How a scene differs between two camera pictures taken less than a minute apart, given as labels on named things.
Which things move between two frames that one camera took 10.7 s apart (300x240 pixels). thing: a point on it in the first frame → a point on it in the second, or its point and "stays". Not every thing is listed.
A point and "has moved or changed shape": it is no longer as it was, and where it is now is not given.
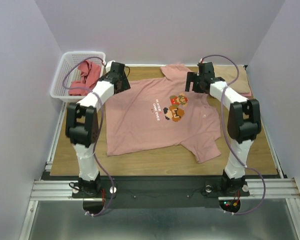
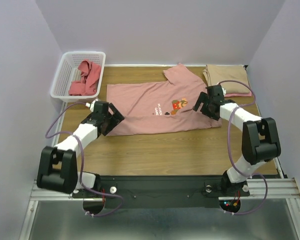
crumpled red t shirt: [90, 72] stays
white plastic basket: [68, 72] stays
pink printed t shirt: [161, 112] has moved or changed shape
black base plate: [160, 192] stays
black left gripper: [126, 85] → [116, 118]
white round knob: [111, 190] stays
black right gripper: [190, 82] → [207, 106]
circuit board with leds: [232, 206] stays
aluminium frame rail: [280, 188] stays
